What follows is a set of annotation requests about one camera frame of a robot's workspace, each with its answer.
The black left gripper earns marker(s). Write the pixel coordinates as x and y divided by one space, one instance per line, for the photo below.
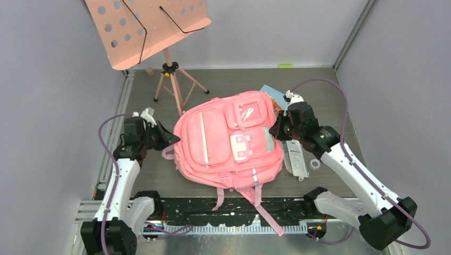
167 138

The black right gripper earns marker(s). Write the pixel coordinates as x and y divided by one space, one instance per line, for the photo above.
277 129

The pink student backpack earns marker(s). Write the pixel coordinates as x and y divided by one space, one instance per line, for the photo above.
225 143

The yellow treehouse paperback book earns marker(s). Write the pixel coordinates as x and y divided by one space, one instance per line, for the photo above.
276 106

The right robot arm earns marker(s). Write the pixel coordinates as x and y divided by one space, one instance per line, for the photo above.
380 215

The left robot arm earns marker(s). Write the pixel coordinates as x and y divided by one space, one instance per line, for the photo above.
115 227

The white packaged toothbrush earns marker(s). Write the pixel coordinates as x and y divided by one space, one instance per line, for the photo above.
294 159

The light blue thin notebook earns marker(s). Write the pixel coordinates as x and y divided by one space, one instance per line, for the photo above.
274 94

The clear tape roll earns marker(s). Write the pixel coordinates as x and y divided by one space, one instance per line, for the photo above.
315 164

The small wooden block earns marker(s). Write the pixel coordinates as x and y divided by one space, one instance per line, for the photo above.
150 71

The pink music stand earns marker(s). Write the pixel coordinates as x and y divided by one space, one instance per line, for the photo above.
133 31

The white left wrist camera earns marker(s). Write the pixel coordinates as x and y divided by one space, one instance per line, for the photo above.
148 114

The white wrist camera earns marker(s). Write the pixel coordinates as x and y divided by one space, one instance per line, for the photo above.
148 114
291 98

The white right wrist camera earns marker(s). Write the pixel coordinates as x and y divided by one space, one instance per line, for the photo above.
291 98

